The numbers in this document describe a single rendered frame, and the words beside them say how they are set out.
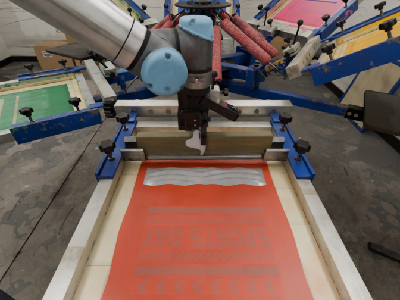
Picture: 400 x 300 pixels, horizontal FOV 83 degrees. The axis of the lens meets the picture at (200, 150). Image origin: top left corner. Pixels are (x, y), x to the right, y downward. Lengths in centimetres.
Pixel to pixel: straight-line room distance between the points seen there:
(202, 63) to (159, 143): 27
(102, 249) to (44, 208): 160
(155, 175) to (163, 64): 40
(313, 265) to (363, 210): 163
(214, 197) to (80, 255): 34
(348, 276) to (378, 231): 156
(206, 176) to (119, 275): 33
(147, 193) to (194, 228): 17
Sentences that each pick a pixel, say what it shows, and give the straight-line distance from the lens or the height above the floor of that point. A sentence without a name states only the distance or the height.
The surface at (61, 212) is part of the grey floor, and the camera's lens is 207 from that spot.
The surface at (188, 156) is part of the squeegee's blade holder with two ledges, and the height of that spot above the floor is 100.
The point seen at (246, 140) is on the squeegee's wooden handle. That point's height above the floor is 105.
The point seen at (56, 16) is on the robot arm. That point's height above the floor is 140.
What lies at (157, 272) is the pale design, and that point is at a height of 96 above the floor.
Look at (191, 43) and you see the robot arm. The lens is 53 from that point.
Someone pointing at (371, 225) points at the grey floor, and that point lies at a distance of 212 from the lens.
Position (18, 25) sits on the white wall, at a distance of 582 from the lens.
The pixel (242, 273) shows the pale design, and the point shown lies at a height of 96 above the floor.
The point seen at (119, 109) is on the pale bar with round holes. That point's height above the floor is 102.
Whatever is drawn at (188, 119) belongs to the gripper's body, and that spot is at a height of 113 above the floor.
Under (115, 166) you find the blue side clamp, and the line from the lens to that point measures 70.
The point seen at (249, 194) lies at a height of 96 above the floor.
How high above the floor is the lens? 144
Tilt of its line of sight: 39 degrees down
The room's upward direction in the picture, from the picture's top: straight up
